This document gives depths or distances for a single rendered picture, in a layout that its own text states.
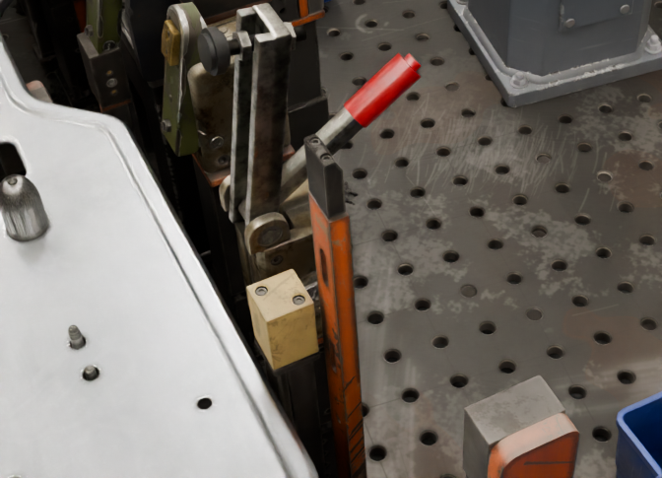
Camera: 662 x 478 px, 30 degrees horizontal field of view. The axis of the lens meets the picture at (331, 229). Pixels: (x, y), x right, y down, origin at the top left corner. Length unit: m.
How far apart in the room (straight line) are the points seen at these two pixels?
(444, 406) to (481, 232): 0.23
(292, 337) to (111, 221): 0.21
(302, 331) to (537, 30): 0.70
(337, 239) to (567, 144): 0.73
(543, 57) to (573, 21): 0.06
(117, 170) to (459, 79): 0.61
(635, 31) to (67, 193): 0.75
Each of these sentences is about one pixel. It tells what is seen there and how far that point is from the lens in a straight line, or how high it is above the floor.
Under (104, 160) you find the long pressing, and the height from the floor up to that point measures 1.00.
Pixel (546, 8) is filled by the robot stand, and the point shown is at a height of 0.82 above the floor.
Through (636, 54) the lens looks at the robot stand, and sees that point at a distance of 1.51.
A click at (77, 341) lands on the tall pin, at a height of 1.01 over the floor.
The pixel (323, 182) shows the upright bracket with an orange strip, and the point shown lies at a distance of 0.69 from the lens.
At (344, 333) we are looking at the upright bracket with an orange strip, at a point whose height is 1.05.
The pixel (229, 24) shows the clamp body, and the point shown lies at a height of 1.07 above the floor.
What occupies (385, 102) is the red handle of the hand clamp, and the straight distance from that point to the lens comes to 0.82.
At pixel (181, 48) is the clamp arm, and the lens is 0.95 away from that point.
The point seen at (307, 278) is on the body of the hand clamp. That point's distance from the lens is 0.87.
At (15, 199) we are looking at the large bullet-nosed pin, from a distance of 0.93.
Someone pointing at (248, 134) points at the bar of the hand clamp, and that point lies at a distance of 0.81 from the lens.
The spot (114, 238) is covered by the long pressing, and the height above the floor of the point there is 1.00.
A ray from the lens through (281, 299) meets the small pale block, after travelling 0.79.
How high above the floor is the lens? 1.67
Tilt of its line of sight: 47 degrees down
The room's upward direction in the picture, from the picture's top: 5 degrees counter-clockwise
